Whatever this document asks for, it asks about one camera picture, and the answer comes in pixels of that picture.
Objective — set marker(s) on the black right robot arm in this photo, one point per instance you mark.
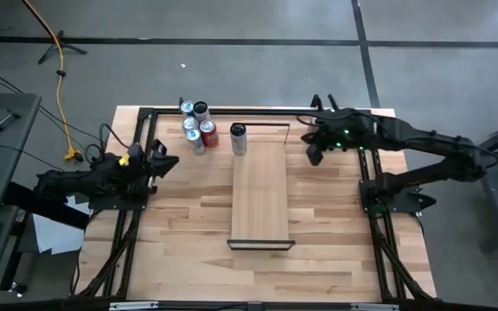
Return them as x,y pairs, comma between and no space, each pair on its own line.
426,140

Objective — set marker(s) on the black post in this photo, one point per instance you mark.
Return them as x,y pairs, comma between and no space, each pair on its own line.
332,101
181,102
316,100

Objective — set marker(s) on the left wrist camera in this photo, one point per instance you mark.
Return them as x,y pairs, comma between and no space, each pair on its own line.
159,147

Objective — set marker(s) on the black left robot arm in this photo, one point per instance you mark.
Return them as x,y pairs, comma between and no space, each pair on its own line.
72,179

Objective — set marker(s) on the white palm-print tall can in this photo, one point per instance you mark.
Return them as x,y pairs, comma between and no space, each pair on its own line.
238,144
200,110

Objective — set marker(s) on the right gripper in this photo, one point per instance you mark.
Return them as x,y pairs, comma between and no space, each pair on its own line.
335,129

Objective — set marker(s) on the wooden shelf black metal frame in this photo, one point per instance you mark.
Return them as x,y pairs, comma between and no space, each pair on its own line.
259,194

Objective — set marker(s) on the black metal beam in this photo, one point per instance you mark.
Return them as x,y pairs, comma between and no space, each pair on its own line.
46,207

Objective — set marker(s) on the yellow tag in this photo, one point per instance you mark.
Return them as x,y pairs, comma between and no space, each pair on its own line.
123,160

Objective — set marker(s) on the silver metal bracket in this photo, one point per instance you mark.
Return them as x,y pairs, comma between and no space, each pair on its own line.
133,306
374,307

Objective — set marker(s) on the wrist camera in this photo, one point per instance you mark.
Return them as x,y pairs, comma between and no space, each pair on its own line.
159,147
314,155

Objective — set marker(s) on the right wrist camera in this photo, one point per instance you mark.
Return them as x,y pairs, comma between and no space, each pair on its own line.
314,155

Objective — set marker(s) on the silver and blue tall can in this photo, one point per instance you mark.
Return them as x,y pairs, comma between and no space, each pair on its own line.
196,144
187,108

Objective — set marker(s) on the yellow plug block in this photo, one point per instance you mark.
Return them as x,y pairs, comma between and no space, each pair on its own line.
72,154

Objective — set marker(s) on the white and red short can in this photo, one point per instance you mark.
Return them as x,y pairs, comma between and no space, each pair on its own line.
189,124

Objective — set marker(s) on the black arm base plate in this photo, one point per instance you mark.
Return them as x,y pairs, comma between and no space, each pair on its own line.
102,203
406,206

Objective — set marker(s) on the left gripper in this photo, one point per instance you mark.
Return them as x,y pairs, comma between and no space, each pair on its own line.
143,168

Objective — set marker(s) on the black tripod stand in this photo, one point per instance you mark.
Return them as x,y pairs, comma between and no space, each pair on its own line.
61,42

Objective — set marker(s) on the red Fanta can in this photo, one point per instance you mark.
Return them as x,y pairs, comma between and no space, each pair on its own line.
209,136

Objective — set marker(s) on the black caster wheel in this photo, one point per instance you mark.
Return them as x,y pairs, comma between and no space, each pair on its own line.
17,288

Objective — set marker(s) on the black aluminium rig frame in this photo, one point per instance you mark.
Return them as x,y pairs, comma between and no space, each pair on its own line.
214,306

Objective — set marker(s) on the white paper sheets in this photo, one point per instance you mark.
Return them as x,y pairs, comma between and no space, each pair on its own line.
54,235

